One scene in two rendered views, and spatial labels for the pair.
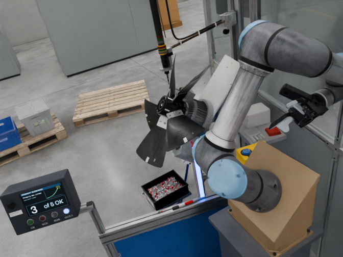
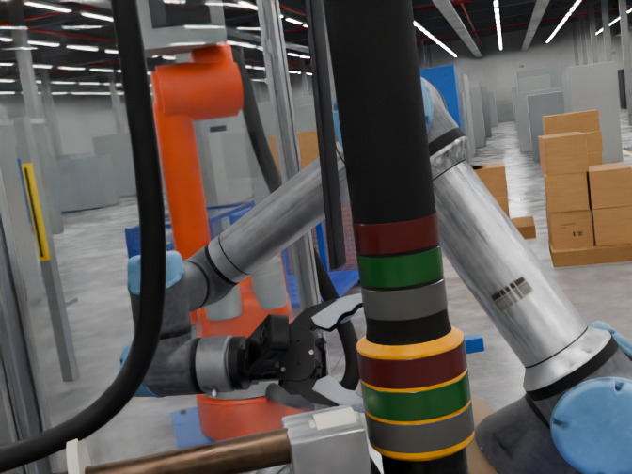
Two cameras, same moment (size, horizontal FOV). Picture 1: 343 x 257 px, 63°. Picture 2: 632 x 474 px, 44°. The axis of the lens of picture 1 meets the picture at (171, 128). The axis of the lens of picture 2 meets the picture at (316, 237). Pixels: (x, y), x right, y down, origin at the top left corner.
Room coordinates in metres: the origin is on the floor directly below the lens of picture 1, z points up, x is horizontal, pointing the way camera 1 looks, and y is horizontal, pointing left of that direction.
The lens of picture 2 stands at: (1.67, 0.11, 1.67)
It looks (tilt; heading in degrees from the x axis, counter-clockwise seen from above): 8 degrees down; 215
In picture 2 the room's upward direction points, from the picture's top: 8 degrees counter-clockwise
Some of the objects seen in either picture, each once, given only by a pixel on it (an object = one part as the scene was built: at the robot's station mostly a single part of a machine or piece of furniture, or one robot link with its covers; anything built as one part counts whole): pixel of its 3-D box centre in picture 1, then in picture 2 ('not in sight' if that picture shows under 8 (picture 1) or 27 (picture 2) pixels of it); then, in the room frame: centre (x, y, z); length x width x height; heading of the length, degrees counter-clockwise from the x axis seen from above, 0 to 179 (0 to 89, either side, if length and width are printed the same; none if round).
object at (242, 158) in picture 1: (254, 157); not in sight; (1.08, -0.38, 1.02); 0.16 x 0.10 x 0.11; 98
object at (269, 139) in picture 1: (255, 129); not in sight; (1.59, -0.56, 0.85); 0.36 x 0.24 x 0.03; 8
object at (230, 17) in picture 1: (228, 19); not in sight; (1.83, -0.49, 1.55); 0.10 x 0.07 x 0.09; 133
